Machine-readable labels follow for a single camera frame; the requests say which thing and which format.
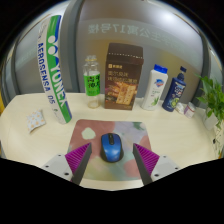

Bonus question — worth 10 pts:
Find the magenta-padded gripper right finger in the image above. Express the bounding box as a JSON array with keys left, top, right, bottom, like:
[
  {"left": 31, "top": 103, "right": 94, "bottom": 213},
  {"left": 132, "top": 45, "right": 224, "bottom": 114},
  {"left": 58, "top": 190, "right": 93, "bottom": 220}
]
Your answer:
[{"left": 131, "top": 142, "right": 182, "bottom": 187}]

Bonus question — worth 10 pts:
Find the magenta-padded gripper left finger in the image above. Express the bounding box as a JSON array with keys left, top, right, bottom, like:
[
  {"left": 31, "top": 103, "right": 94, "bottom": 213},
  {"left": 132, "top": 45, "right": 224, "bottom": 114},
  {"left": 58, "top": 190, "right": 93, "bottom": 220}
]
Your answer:
[{"left": 41, "top": 142, "right": 93, "bottom": 186}]

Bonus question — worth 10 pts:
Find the blue computer mouse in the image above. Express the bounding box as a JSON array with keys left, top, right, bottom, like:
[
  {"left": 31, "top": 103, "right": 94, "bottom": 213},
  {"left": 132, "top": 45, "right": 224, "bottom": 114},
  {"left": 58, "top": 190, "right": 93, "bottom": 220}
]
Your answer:
[{"left": 100, "top": 132, "right": 125, "bottom": 163}]

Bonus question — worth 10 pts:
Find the pastel floral mouse pad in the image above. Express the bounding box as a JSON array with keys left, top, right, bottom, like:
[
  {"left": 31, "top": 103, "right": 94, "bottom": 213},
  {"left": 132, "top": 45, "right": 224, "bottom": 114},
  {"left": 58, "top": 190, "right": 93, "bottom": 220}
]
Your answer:
[{"left": 67, "top": 118, "right": 153, "bottom": 182}]

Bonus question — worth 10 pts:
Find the small white patterned packet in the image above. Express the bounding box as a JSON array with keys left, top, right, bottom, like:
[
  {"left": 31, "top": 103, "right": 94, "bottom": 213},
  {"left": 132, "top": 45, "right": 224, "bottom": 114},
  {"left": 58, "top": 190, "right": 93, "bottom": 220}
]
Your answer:
[{"left": 26, "top": 109, "right": 47, "bottom": 134}]

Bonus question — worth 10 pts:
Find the crumpled white tissue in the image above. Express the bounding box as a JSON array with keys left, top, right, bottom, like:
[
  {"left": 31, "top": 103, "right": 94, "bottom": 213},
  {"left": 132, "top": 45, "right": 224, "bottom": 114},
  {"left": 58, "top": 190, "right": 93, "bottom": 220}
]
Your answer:
[{"left": 174, "top": 101, "right": 185, "bottom": 116}]

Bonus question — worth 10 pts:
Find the small white jar red band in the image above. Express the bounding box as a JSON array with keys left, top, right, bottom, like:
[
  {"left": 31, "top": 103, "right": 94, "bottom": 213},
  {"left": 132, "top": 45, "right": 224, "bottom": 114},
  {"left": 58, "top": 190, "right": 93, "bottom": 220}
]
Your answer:
[{"left": 183, "top": 101, "right": 197, "bottom": 119}]

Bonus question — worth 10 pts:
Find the dark blue pump bottle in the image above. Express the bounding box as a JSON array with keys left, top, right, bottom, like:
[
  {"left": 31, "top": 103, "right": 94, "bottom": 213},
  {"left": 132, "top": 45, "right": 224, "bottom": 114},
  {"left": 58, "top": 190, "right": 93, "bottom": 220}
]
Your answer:
[{"left": 161, "top": 65, "right": 188, "bottom": 113}]

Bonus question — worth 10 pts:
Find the white bottle blue cap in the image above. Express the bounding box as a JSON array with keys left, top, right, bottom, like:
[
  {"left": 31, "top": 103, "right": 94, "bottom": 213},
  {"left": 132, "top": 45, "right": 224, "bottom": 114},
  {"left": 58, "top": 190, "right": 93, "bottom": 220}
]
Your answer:
[{"left": 140, "top": 64, "right": 169, "bottom": 112}]

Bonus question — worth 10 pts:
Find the green plant in white pot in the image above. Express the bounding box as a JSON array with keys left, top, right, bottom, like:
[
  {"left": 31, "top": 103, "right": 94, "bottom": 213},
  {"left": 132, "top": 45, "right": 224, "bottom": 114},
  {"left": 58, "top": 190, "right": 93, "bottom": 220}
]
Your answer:
[{"left": 194, "top": 74, "right": 224, "bottom": 158}]

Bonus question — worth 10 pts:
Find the clear bottle green label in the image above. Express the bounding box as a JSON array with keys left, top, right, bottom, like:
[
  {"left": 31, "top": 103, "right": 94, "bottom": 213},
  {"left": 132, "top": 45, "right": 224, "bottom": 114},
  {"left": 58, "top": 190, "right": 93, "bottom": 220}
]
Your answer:
[{"left": 82, "top": 55, "right": 102, "bottom": 110}]

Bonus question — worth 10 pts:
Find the white green shuttlecock tube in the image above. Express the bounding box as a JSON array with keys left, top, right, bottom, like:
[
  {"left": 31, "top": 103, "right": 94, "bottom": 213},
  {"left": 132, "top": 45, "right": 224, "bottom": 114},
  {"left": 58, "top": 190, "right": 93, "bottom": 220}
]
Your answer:
[{"left": 36, "top": 14, "right": 73, "bottom": 125}]

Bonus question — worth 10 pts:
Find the brown snack carton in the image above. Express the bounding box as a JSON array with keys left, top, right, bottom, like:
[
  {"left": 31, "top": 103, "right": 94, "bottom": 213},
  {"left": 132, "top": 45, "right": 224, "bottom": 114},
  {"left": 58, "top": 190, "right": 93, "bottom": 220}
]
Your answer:
[{"left": 104, "top": 42, "right": 145, "bottom": 111}]

